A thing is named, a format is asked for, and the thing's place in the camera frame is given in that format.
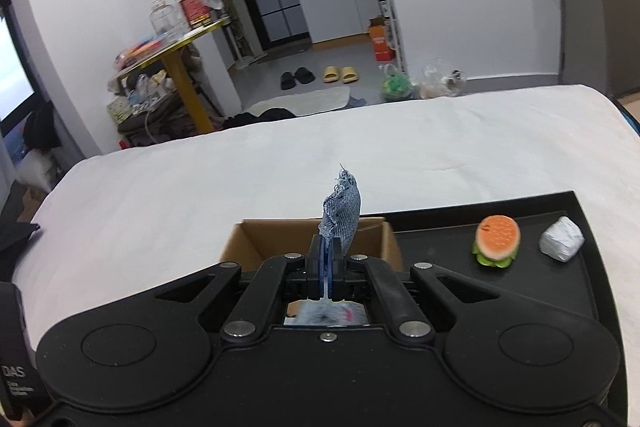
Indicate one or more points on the black cloth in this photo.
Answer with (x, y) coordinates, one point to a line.
(260, 118)

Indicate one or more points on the clear plastic bag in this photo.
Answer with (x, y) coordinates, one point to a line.
(435, 84)

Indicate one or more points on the yellow round table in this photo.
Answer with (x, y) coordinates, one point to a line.
(187, 92)

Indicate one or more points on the green patterned box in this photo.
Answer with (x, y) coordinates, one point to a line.
(118, 109)

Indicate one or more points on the white floor mat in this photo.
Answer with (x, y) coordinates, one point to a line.
(310, 99)

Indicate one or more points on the white wrapped lump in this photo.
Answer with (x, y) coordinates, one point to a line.
(560, 239)

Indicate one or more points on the bright window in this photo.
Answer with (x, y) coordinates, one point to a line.
(15, 77)

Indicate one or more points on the white kitchen cabinet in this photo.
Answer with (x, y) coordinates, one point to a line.
(330, 2)

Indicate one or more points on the green bag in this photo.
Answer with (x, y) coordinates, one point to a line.
(395, 87)

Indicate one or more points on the red can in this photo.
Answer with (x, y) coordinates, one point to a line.
(194, 11)

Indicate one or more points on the orange cardboard box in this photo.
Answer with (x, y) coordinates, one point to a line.
(382, 44)

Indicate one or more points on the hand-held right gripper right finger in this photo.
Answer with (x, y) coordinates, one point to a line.
(334, 267)

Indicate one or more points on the pile of colourful packets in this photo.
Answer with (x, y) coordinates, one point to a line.
(140, 52)

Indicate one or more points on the yellow slipper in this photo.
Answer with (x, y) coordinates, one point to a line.
(350, 74)
(330, 73)

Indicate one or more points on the black tray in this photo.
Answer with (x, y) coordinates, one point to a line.
(540, 287)

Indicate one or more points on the glass jar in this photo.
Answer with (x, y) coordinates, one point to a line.
(161, 19)

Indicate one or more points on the grey cabinet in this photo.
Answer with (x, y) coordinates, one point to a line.
(620, 17)

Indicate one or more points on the white plastic bag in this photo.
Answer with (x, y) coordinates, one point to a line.
(37, 172)

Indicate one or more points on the brown bag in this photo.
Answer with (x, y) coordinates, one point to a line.
(160, 127)

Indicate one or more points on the burger toy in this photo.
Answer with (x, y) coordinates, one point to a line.
(495, 234)

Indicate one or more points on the brown cardboard box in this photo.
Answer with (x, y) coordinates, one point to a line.
(255, 239)

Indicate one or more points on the black bag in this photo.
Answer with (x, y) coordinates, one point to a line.
(42, 127)

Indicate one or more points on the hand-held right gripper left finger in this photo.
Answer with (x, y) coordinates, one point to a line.
(320, 264)

